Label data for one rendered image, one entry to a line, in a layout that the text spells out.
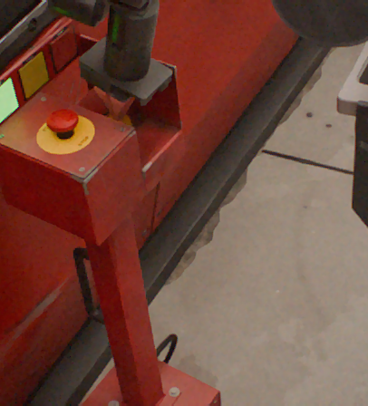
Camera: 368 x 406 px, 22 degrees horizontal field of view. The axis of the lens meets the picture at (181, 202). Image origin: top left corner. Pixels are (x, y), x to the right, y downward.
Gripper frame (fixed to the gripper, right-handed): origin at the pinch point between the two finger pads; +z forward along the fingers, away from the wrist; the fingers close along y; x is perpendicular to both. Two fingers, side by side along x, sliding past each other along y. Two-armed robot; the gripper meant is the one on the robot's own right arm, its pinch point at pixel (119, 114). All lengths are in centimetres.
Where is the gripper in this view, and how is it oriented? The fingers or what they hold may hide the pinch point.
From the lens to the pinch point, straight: 126.2
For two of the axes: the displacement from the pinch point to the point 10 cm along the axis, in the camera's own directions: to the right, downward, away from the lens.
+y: -8.2, -5.2, 2.4
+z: -1.4, 5.9, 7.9
